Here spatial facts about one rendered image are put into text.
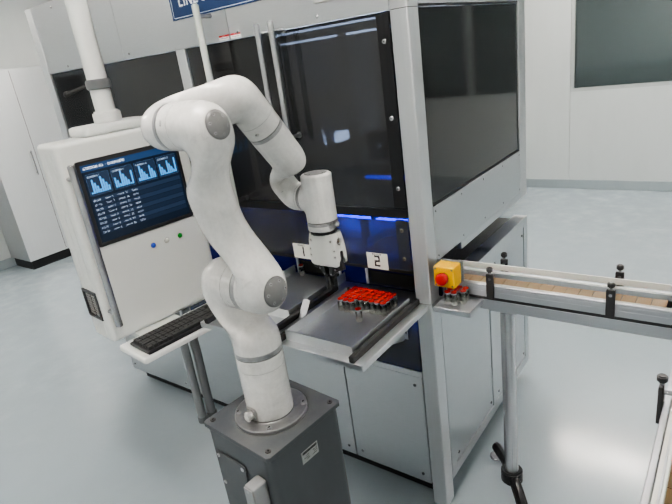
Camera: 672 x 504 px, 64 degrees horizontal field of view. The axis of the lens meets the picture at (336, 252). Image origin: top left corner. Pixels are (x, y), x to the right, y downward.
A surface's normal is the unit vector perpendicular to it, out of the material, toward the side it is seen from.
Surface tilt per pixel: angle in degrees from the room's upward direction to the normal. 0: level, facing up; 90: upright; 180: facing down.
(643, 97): 90
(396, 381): 90
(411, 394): 90
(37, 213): 90
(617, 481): 0
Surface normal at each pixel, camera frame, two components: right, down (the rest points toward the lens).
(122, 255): 0.73, 0.14
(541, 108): -0.58, 0.36
